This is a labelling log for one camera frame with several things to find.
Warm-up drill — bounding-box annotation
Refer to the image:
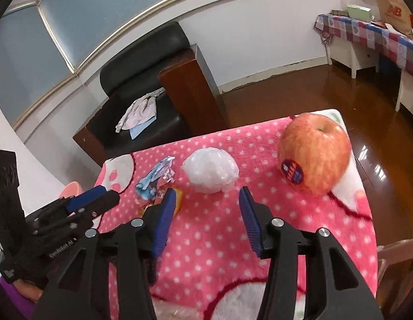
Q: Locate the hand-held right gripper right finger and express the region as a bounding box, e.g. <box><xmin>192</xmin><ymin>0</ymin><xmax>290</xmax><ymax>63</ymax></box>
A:
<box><xmin>239</xmin><ymin>186</ymin><xmax>384</xmax><ymax>320</ymax></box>

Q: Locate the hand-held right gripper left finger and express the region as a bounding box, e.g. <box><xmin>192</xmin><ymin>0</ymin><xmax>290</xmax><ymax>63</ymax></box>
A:
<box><xmin>31</xmin><ymin>187</ymin><xmax>177</xmax><ymax>320</ymax></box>

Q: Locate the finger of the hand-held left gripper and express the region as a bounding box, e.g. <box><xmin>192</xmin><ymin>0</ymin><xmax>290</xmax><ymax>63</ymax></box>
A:
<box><xmin>64</xmin><ymin>186</ymin><xmax>108</xmax><ymax>212</ymax></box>
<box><xmin>73</xmin><ymin>191</ymin><xmax>121</xmax><ymax>222</ymax></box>

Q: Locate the pink plastic basin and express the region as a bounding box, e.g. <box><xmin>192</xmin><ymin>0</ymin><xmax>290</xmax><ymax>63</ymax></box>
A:
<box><xmin>58</xmin><ymin>181</ymin><xmax>83</xmax><ymax>201</ymax></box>

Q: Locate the orange plastic wrapper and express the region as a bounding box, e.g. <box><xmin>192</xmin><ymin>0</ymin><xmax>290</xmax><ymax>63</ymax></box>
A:
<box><xmin>140</xmin><ymin>188</ymin><xmax>183</xmax><ymax>217</ymax></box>

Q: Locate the white plastic ball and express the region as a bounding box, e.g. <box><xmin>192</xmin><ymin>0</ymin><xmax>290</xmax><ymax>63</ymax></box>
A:
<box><xmin>182</xmin><ymin>147</ymin><xmax>239</xmax><ymax>194</ymax></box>

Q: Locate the person's left forearm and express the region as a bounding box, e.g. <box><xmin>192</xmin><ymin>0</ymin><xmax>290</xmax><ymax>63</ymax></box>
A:
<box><xmin>0</xmin><ymin>273</ymin><xmax>35</xmax><ymax>320</ymax></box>

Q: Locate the person's left hand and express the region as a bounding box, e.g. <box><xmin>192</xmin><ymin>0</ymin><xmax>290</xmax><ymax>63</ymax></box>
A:
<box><xmin>13</xmin><ymin>280</ymin><xmax>43</xmax><ymax>304</ymax></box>

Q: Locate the pink dotted printed blanket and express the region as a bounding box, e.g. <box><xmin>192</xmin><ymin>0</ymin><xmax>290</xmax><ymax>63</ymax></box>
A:
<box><xmin>93</xmin><ymin>108</ymin><xmax>379</xmax><ymax>320</ymax></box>

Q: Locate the blue silver foil wrapper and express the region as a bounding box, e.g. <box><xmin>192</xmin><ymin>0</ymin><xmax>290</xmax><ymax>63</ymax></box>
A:
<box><xmin>135</xmin><ymin>156</ymin><xmax>176</xmax><ymax>207</ymax></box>

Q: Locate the light blue cloth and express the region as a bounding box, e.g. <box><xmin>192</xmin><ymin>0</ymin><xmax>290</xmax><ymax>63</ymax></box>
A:
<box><xmin>129</xmin><ymin>116</ymin><xmax>158</xmax><ymax>140</ymax></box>

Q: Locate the red apple with sticker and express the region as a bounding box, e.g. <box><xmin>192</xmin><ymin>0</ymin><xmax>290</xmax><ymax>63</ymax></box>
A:
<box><xmin>278</xmin><ymin>113</ymin><xmax>352</xmax><ymax>197</ymax></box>

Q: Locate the white pink cloth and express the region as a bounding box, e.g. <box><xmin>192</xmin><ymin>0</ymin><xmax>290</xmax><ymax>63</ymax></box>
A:
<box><xmin>115</xmin><ymin>88</ymin><xmax>166</xmax><ymax>133</ymax></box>

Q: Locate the pink plastic chair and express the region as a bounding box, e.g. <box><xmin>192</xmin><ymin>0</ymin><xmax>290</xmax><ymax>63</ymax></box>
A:
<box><xmin>376</xmin><ymin>238</ymin><xmax>413</xmax><ymax>310</ymax></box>

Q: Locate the black leather armchair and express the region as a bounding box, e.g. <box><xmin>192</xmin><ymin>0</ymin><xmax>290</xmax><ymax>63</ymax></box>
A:
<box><xmin>73</xmin><ymin>21</ymin><xmax>231</xmax><ymax>167</ymax></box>

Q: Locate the frosted glass window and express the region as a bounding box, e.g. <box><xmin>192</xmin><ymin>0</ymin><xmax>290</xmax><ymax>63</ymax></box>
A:
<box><xmin>0</xmin><ymin>0</ymin><xmax>387</xmax><ymax>130</ymax></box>

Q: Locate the white table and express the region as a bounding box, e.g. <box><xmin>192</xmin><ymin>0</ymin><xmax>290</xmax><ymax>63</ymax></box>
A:
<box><xmin>395</xmin><ymin>70</ymin><xmax>413</xmax><ymax>121</ymax></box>
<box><xmin>327</xmin><ymin>37</ymin><xmax>380</xmax><ymax>79</ymax></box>

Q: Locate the checkered cloth side table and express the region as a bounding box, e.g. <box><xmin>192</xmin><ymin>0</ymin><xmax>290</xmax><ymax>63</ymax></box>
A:
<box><xmin>314</xmin><ymin>13</ymin><xmax>413</xmax><ymax>81</ymax></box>

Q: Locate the light green box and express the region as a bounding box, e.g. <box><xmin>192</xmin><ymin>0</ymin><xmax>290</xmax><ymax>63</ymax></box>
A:
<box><xmin>347</xmin><ymin>4</ymin><xmax>374</xmax><ymax>21</ymax></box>

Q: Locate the brown paper shopping bag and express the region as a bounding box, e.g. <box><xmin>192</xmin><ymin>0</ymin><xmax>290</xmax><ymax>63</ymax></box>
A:
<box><xmin>373</xmin><ymin>0</ymin><xmax>413</xmax><ymax>37</ymax></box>

